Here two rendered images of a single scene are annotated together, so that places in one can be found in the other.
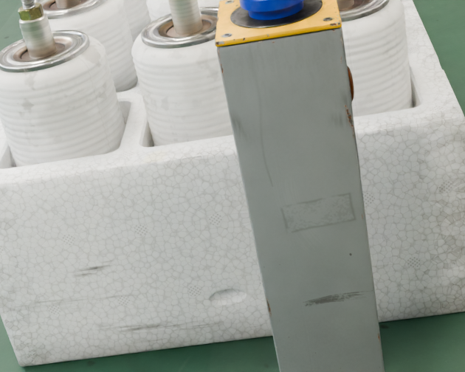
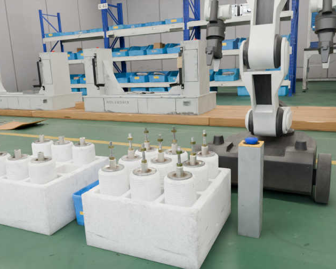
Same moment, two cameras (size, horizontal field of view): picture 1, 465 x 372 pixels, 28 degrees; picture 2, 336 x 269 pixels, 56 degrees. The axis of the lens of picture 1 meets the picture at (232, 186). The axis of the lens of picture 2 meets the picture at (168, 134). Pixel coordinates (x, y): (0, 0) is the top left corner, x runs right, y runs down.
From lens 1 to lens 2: 1.08 m
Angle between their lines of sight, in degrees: 68
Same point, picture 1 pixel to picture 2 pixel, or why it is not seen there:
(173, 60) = (205, 167)
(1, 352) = not seen: outside the picture
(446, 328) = (233, 216)
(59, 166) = (200, 200)
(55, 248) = (204, 223)
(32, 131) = (193, 193)
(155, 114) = (199, 184)
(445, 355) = not seen: hidden behind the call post
